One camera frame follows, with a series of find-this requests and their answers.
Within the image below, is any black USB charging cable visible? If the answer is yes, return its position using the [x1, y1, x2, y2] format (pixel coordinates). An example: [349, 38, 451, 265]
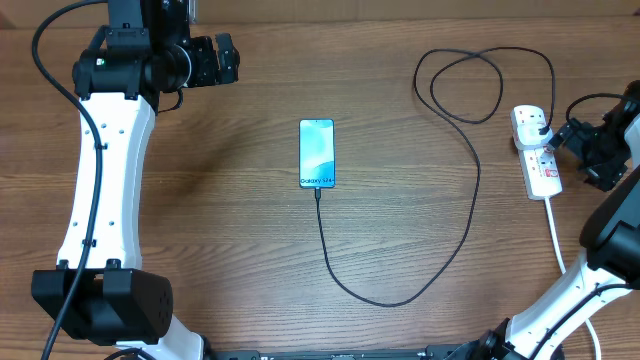
[313, 46, 557, 308]

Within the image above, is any blue Galaxy smartphone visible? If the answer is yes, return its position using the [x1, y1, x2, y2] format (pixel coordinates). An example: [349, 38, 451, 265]
[299, 119, 336, 188]

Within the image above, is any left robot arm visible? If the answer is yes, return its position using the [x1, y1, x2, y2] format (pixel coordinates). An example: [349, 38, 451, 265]
[31, 0, 240, 359]

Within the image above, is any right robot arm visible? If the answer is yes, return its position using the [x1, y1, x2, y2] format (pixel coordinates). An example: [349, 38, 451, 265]
[468, 81, 639, 359]

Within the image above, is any white charger adapter plug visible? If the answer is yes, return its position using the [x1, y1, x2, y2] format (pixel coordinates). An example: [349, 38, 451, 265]
[513, 124, 553, 151]

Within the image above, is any white power strip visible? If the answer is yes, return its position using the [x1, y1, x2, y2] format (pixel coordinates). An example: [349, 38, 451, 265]
[509, 104, 564, 201]

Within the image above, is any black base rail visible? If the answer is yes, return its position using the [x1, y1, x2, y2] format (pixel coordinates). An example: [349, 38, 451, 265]
[102, 329, 566, 360]

